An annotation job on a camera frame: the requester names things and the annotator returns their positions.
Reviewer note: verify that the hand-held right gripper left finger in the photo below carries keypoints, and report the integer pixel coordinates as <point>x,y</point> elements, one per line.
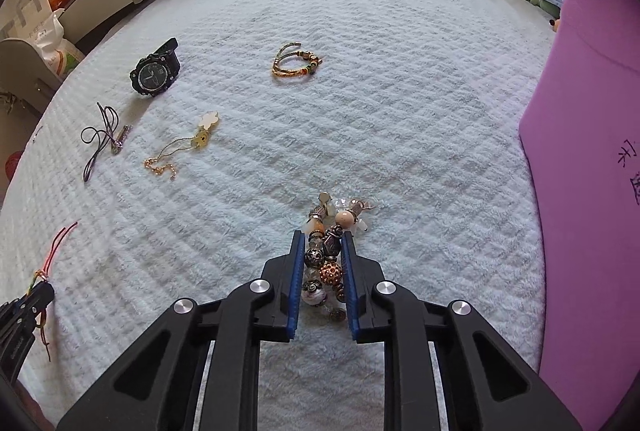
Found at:
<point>296,291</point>

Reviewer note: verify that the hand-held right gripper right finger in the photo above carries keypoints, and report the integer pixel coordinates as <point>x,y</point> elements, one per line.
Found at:
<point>350,291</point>

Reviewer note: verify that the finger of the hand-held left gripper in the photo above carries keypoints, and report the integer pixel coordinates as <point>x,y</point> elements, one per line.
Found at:
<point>41,295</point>

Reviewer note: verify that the purple plastic basin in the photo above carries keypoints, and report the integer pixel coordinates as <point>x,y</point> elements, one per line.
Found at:
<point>585,161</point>

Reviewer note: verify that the red mesh ball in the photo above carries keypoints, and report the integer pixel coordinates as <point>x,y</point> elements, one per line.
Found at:
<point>14,166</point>

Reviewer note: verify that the light blue quilted blanket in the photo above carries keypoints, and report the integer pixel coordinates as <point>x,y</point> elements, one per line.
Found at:
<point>400,111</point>

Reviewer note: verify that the grey chair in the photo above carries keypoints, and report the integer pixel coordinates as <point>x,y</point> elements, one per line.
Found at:
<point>25,66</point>

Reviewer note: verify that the black wristwatch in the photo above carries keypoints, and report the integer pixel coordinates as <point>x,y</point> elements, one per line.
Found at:
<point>152,73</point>

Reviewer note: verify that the white plastic bags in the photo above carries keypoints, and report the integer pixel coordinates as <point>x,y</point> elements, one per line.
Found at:
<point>45,41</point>

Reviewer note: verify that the small brown plush toy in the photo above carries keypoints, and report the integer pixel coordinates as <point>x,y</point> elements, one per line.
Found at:
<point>555,23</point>

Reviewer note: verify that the blue plush pillow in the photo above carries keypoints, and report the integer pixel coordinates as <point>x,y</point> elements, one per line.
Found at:
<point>554,3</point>

